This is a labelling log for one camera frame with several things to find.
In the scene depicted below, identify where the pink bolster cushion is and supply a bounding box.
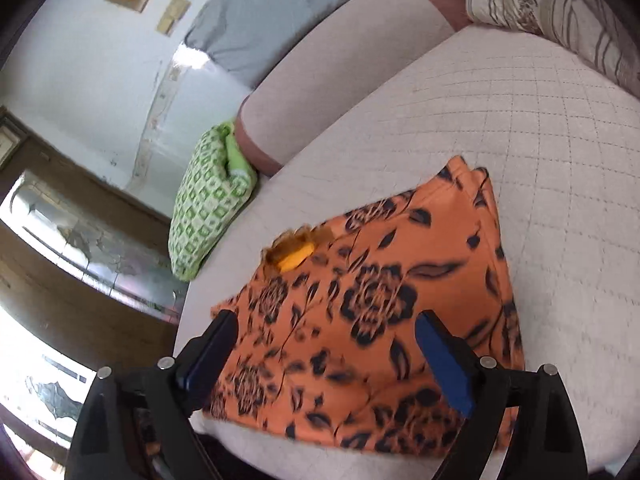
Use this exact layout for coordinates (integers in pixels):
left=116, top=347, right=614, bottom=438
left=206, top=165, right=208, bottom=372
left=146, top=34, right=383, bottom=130
left=235, top=0, right=473, bottom=177

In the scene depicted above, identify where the wooden door with stained glass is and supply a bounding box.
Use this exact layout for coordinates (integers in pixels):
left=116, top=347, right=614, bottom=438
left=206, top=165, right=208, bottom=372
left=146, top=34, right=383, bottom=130
left=0, top=107, right=192, bottom=466

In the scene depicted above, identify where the small tan wall panel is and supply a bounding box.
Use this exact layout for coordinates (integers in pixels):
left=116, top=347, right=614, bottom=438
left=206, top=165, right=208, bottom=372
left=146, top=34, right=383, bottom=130
left=156, top=0, right=192, bottom=36

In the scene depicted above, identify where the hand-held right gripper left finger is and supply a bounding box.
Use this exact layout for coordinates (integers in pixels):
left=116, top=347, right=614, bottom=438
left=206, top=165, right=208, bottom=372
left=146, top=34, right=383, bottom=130
left=65, top=310, right=240, bottom=480

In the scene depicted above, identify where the grey pillow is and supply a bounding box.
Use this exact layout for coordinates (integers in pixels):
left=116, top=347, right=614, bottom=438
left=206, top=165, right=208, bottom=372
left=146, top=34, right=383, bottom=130
left=184, top=0, right=403, bottom=90

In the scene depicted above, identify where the green checked pillow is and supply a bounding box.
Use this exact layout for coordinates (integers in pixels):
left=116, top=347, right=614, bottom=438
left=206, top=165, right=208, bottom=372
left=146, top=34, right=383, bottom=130
left=167, top=119, right=259, bottom=282

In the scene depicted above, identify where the orange floral blouse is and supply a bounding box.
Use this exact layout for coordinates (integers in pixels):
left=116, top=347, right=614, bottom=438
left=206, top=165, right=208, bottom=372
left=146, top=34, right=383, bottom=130
left=135, top=156, right=526, bottom=461

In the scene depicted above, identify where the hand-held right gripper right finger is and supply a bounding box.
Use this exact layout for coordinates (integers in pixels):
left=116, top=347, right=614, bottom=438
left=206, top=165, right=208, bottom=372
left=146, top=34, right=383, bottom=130
left=415, top=310, right=588, bottom=480

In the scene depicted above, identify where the striped cushion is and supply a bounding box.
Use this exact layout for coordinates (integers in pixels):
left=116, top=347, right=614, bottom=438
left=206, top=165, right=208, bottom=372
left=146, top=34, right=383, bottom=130
left=540, top=0, right=640, bottom=97

